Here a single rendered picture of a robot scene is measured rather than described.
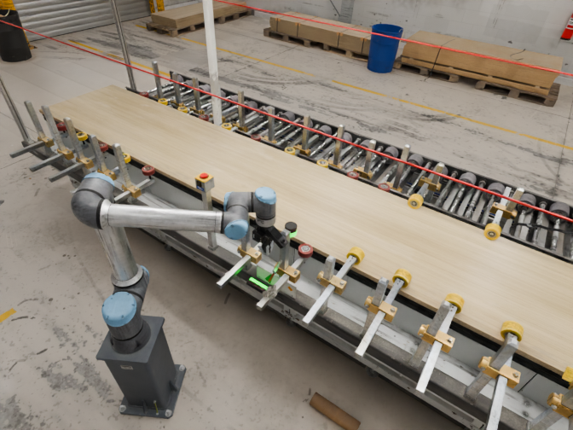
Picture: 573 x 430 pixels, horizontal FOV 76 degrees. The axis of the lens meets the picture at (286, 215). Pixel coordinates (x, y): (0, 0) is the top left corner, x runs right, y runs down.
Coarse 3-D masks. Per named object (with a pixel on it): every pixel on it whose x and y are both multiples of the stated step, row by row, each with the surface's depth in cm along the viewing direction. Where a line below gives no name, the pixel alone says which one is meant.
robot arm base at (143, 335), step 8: (144, 320) 189; (144, 328) 182; (112, 336) 178; (136, 336) 177; (144, 336) 181; (112, 344) 180; (120, 344) 176; (128, 344) 176; (136, 344) 180; (144, 344) 182; (120, 352) 178; (128, 352) 178
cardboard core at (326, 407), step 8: (312, 400) 217; (320, 400) 216; (328, 400) 218; (320, 408) 215; (328, 408) 213; (336, 408) 214; (328, 416) 213; (336, 416) 211; (344, 416) 210; (352, 416) 213; (344, 424) 208; (352, 424) 207
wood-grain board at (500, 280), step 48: (96, 96) 328; (144, 144) 270; (192, 144) 273; (240, 144) 276; (288, 192) 233; (336, 192) 235; (384, 192) 237; (336, 240) 202; (384, 240) 204; (432, 240) 205; (480, 240) 207; (432, 288) 179; (480, 288) 180; (528, 288) 182; (528, 336) 161
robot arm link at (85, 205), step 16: (80, 192) 137; (80, 208) 133; (96, 208) 133; (112, 208) 135; (128, 208) 137; (144, 208) 138; (160, 208) 140; (176, 208) 142; (240, 208) 147; (96, 224) 134; (112, 224) 137; (128, 224) 137; (144, 224) 138; (160, 224) 138; (176, 224) 139; (192, 224) 140; (208, 224) 141; (224, 224) 141; (240, 224) 140
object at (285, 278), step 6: (300, 258) 196; (306, 258) 198; (294, 264) 192; (300, 264) 194; (282, 276) 186; (288, 276) 186; (276, 282) 183; (282, 282) 183; (276, 288) 180; (264, 300) 175; (270, 300) 178; (258, 306) 172; (264, 306) 174
